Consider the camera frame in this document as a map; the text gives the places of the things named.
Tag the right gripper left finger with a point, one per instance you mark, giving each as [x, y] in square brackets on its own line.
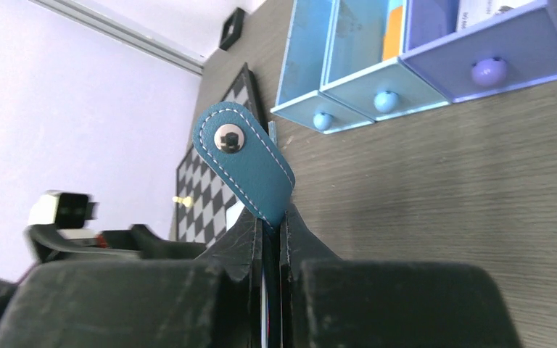
[212, 300]

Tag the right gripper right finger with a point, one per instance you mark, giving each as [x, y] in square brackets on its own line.
[331, 302]

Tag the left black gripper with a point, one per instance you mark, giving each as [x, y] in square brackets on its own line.
[50, 244]

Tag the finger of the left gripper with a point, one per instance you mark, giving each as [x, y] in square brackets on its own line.
[147, 245]

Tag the orange card in tray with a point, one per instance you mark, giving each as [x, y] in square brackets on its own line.
[392, 40]

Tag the small gold chess piece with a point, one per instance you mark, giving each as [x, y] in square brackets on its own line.
[185, 201]

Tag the black white chessboard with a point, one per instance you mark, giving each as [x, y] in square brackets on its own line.
[206, 219]

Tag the small black square box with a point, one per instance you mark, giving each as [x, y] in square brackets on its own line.
[232, 29]

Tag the blue compartment organizer tray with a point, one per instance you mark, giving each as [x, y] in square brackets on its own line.
[333, 77]

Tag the aluminium frame rail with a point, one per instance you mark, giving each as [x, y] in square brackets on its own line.
[114, 27]

